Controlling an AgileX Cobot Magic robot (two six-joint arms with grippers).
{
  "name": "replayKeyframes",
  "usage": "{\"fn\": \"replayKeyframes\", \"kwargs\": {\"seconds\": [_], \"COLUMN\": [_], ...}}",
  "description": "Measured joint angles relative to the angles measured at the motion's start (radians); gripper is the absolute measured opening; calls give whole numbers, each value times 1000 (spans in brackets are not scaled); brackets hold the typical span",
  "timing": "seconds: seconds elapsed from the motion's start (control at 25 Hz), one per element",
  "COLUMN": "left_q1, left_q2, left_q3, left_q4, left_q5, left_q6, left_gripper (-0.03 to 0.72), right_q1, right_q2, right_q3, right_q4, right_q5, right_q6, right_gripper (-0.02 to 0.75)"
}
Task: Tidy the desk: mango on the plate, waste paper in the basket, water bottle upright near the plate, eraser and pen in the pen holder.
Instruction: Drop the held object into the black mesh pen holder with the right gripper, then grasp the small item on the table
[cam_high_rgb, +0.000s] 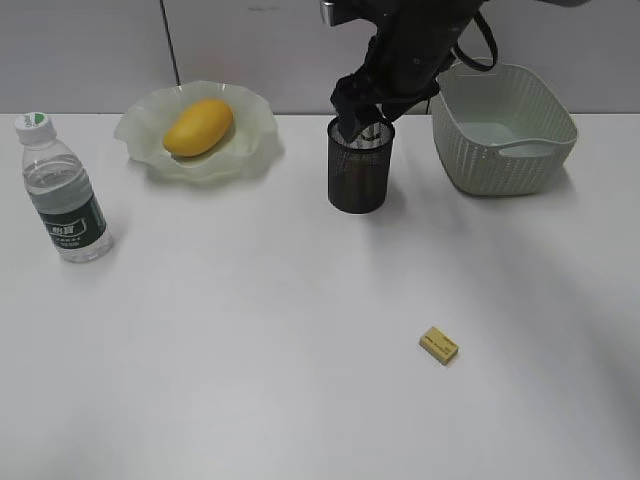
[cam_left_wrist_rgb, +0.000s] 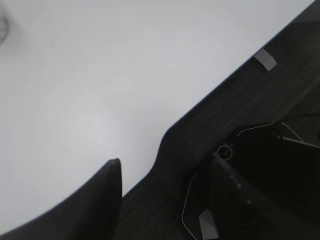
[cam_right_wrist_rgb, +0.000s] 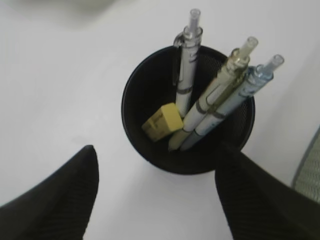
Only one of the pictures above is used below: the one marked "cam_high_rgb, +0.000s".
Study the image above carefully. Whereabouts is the pale green plastic basket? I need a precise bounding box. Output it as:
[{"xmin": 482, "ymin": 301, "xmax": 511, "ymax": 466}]
[{"xmin": 431, "ymin": 63, "xmax": 578, "ymax": 197}]

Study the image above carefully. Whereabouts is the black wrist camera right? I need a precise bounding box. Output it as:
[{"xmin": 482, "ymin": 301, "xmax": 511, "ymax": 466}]
[{"xmin": 319, "ymin": 0, "xmax": 376, "ymax": 27}]

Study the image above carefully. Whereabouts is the yellow mango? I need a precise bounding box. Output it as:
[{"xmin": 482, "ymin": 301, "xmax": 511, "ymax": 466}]
[{"xmin": 163, "ymin": 99, "xmax": 234, "ymax": 158}]

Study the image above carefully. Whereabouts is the clear water bottle green label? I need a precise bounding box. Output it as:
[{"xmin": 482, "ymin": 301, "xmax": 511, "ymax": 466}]
[{"xmin": 14, "ymin": 112, "xmax": 113, "ymax": 263}]

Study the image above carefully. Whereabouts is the translucent green wavy plate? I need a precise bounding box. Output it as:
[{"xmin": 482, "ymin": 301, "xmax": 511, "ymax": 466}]
[{"xmin": 114, "ymin": 80, "xmax": 279, "ymax": 184}]

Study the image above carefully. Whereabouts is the black mesh pen holder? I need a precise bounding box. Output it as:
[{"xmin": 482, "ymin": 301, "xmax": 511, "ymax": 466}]
[{"xmin": 327, "ymin": 117, "xmax": 396, "ymax": 214}]

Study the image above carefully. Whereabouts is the beige pen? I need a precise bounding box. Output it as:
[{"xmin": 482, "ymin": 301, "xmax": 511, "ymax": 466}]
[{"xmin": 356, "ymin": 123, "xmax": 382, "ymax": 150}]

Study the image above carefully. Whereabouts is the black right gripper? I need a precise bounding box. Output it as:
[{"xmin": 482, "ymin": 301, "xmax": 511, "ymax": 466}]
[{"xmin": 331, "ymin": 0, "xmax": 483, "ymax": 143}]

